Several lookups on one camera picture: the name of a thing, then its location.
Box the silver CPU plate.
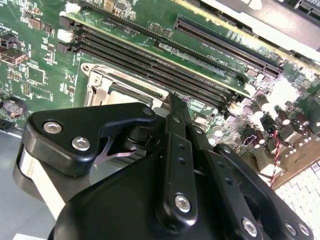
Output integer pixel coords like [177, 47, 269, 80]
[109, 88, 155, 107]

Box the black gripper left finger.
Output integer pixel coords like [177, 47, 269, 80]
[21, 93, 199, 232]

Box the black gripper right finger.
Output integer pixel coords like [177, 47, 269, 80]
[181, 103, 315, 240]

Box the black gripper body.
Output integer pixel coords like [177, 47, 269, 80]
[47, 154, 242, 240]

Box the metal socket cover frame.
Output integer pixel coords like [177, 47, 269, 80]
[87, 66, 171, 107]

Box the metal wire locking lever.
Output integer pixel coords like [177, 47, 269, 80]
[84, 84, 95, 106]

